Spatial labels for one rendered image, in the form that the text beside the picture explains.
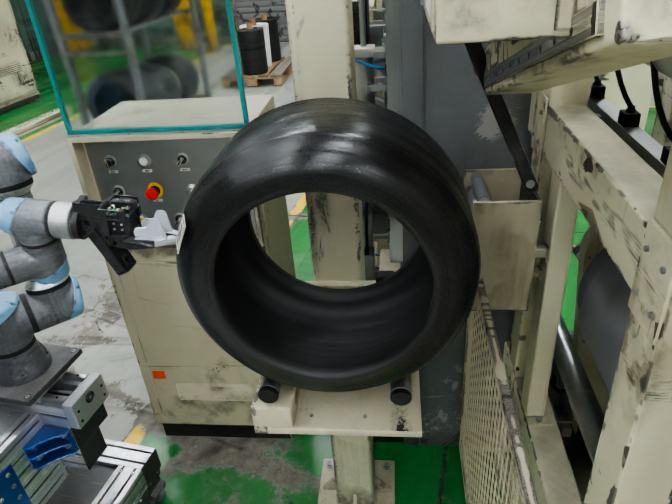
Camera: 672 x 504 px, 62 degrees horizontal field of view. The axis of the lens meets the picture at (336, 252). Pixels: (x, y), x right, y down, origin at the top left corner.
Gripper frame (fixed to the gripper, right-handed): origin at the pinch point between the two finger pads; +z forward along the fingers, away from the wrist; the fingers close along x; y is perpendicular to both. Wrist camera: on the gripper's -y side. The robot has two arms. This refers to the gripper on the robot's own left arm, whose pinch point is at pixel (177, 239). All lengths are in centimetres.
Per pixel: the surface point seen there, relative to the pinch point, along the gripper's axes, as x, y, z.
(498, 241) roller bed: 20, -4, 68
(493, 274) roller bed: 20, -13, 69
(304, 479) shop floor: 37, -121, 24
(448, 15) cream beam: -35, 50, 44
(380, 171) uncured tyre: -11.2, 23.1, 39.0
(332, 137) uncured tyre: -8.3, 27.1, 30.8
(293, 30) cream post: 26.8, 36.8, 18.8
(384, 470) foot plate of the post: 41, -116, 53
